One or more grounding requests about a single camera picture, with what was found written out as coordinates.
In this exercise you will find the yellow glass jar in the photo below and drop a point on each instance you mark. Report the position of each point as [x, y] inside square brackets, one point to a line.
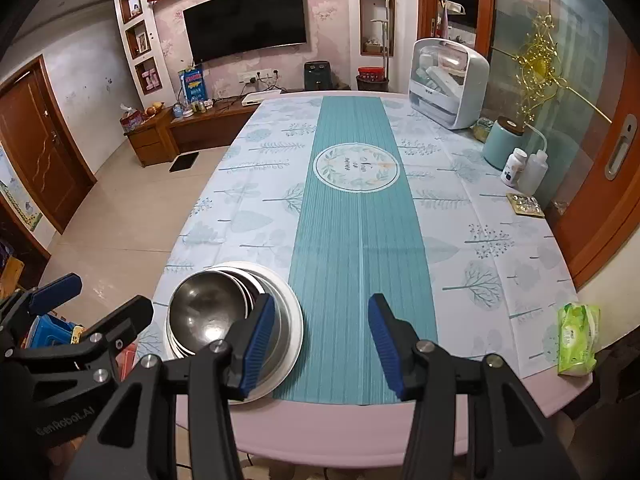
[481, 130]

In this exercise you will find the foil blister pack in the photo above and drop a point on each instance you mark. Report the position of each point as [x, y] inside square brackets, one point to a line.
[525, 205]

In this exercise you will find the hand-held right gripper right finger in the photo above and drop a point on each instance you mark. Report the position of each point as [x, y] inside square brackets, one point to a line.
[385, 350]

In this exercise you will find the brown wooden door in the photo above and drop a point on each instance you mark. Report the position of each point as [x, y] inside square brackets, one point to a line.
[45, 155]

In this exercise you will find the wooden doorway frame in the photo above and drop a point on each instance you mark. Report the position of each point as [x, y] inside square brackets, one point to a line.
[427, 10]

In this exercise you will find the translucent squeeze bottle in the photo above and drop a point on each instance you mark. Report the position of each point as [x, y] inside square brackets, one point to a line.
[532, 175]

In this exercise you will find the white set-top box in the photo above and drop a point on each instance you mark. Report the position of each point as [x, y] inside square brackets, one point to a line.
[260, 98]

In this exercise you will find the dark green air fryer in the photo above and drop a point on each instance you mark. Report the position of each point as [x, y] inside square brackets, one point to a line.
[316, 77]

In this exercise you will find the large white plate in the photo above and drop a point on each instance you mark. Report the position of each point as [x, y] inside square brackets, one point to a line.
[287, 340]

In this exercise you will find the dark floor mat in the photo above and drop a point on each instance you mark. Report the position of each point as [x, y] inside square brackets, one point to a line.
[184, 162]

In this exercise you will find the blue printed package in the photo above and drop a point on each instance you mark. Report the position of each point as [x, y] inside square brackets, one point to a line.
[192, 87]

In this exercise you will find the blue plastic crate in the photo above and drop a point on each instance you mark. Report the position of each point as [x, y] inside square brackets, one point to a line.
[50, 330]

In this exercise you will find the wooden sliding door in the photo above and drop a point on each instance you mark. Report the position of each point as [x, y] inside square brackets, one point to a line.
[595, 230]

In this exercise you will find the teal canister with wooden lid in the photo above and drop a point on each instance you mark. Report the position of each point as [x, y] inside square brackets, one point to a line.
[500, 150]

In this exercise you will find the wooden television cabinet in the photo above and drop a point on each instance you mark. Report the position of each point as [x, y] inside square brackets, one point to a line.
[200, 127]

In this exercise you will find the black wall television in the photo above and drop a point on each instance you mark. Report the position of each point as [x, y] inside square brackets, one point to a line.
[245, 22]

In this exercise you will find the pink tissue box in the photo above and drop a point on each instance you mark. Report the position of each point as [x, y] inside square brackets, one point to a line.
[132, 122]

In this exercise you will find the white dish storage cabinet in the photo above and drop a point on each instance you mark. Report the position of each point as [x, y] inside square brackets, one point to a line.
[472, 95]

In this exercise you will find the white pill bottle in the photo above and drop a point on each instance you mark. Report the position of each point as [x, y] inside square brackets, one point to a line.
[512, 170]

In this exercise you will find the small steel bowl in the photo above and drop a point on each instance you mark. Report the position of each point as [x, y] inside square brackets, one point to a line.
[205, 310]

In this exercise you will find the yellow fruit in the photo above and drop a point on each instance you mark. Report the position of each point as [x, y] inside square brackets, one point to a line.
[154, 108]

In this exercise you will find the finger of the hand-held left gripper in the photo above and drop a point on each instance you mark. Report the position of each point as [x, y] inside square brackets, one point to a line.
[55, 292]
[130, 315]

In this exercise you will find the white wall socket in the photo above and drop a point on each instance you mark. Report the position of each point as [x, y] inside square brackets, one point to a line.
[257, 76]

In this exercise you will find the wall poster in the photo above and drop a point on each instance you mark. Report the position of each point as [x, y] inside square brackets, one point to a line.
[22, 205]

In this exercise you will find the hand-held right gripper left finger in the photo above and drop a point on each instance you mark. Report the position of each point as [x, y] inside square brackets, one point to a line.
[257, 345]

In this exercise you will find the teal table runner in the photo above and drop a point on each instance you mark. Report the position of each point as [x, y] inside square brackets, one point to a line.
[360, 260]

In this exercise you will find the green wet wipes packet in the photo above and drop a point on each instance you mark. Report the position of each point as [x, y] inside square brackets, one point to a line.
[577, 340]

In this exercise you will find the white upright mop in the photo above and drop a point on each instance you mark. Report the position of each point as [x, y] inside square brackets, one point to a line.
[386, 35]

